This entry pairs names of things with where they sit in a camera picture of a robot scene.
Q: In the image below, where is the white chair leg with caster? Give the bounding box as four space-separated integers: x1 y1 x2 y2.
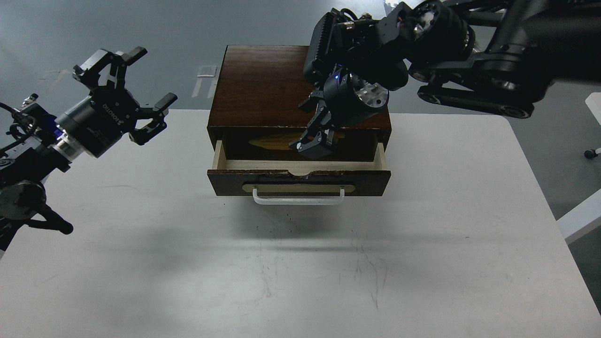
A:
583 148 601 160

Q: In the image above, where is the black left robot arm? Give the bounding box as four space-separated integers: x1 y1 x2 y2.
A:
0 46 177 253

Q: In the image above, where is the wooden drawer with white handle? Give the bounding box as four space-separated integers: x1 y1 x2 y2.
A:
208 140 392 205

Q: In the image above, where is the yellow corn cob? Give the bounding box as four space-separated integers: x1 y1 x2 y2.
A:
248 131 346 152

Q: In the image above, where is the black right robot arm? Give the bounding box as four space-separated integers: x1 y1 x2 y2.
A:
288 0 601 160

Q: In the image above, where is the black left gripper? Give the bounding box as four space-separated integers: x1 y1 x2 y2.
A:
56 46 178 158

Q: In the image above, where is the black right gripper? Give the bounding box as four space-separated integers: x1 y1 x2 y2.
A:
288 66 389 158

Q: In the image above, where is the dark wooden drawer cabinet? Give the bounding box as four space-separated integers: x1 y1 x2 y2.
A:
207 45 392 162

